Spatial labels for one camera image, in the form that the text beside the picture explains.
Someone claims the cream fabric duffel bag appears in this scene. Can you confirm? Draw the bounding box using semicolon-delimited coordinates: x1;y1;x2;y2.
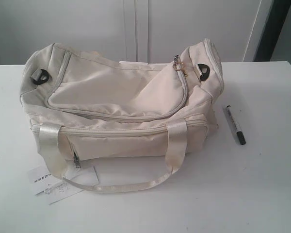
20;39;224;193

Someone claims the gold key ring zipper pull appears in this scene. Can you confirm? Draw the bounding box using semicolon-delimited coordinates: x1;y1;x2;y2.
172;55;187;81

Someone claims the black and grey marker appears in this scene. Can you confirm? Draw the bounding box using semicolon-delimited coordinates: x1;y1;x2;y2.
226;105;246;145

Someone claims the white paper hang tag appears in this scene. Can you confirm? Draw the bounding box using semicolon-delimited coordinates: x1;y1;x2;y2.
27;166;99;204

